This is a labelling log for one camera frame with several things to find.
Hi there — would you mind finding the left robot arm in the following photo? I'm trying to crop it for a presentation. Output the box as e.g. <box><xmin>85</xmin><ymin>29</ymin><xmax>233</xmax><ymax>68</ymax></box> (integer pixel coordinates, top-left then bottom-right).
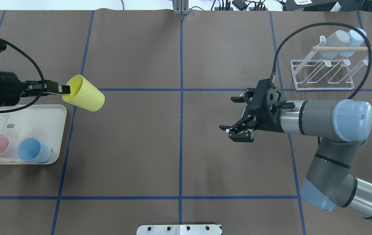
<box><xmin>0</xmin><ymin>104</ymin><xmax>67</xmax><ymax>165</ymax></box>

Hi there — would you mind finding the pink plastic cup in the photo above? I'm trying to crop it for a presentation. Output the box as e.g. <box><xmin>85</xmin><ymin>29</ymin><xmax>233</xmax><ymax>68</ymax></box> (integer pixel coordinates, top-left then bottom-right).
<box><xmin>0</xmin><ymin>134</ymin><xmax>19</xmax><ymax>159</ymax></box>

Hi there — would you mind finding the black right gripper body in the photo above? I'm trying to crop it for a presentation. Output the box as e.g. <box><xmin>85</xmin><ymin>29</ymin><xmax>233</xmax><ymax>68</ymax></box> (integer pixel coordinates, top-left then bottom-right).
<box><xmin>243</xmin><ymin>79</ymin><xmax>287</xmax><ymax>133</ymax></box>

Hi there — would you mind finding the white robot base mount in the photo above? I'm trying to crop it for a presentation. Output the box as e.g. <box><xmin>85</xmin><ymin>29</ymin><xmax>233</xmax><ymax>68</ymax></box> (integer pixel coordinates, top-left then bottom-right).
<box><xmin>136</xmin><ymin>224</ymin><xmax>223</xmax><ymax>235</ymax></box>

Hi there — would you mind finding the yellow plastic cup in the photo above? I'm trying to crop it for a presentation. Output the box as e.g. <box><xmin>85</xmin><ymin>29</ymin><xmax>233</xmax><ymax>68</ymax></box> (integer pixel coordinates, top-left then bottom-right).
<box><xmin>62</xmin><ymin>75</ymin><xmax>105</xmax><ymax>112</ymax></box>

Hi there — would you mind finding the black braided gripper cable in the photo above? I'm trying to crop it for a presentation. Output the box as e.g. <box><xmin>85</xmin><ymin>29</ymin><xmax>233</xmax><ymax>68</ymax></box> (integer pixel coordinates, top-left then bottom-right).
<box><xmin>0</xmin><ymin>37</ymin><xmax>46</xmax><ymax>114</ymax></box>

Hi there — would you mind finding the light blue plastic cup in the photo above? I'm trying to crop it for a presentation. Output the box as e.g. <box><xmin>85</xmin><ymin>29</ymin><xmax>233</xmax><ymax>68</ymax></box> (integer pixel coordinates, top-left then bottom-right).
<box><xmin>339</xmin><ymin>29</ymin><xmax>364</xmax><ymax>57</ymax></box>

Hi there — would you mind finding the white wire cup rack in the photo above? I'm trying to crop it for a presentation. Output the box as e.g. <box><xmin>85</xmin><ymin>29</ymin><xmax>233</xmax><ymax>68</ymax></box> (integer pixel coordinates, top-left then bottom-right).
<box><xmin>289</xmin><ymin>35</ymin><xmax>369</xmax><ymax>91</ymax></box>

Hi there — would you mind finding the aluminium frame post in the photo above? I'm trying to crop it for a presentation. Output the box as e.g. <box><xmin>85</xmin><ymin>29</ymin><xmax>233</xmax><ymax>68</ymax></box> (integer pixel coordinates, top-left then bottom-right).
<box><xmin>171</xmin><ymin>0</ymin><xmax>190</xmax><ymax>15</ymax></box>

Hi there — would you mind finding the grey plastic cup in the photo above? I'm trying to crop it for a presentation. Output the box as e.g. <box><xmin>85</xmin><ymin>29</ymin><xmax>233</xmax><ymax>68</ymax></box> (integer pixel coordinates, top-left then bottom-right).
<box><xmin>319</xmin><ymin>30</ymin><xmax>350</xmax><ymax>60</ymax></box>

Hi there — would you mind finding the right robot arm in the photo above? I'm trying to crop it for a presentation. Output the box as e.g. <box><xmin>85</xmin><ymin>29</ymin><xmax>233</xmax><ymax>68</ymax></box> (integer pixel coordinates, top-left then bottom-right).
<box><xmin>219</xmin><ymin>79</ymin><xmax>372</xmax><ymax>221</ymax></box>

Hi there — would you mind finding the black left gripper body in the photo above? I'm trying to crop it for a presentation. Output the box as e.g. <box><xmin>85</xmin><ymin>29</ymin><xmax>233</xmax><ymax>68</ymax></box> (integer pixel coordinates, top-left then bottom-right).
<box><xmin>0</xmin><ymin>71</ymin><xmax>26</xmax><ymax>106</ymax></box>

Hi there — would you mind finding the cream plastic tray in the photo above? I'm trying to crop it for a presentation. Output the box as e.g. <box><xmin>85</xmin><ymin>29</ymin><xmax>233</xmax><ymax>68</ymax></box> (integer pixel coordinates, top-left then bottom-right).
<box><xmin>0</xmin><ymin>104</ymin><xmax>67</xmax><ymax>164</ymax></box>

